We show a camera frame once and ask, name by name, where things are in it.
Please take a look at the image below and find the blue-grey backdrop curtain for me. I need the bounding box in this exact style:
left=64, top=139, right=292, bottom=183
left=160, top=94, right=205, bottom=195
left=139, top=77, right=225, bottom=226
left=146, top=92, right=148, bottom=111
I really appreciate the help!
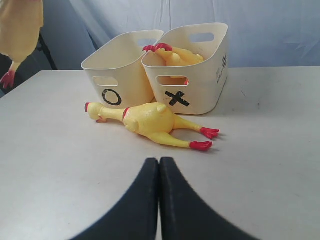
left=0, top=0, right=320, bottom=98

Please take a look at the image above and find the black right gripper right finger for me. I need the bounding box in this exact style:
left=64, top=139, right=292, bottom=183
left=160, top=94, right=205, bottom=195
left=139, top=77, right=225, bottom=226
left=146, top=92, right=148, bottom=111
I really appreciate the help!
left=159, top=157, right=256, bottom=240

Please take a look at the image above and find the upright-headed yellow rubber chicken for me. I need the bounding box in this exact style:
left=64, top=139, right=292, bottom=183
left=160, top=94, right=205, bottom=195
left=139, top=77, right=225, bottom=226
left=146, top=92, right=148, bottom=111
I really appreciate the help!
left=142, top=42, right=205, bottom=86

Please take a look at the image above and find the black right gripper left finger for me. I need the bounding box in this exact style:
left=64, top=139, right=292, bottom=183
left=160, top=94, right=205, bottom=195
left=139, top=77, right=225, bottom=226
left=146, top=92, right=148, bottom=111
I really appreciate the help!
left=73, top=158, right=160, bottom=240

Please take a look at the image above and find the cream bin marked O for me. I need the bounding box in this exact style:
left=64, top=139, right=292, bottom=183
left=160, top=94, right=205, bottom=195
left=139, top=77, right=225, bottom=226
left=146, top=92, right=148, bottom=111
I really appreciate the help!
left=81, top=29, right=164, bottom=109

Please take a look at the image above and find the cream bin marked X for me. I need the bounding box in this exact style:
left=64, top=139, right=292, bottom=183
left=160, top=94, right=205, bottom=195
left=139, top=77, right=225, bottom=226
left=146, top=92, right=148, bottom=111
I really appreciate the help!
left=141, top=22, right=229, bottom=115

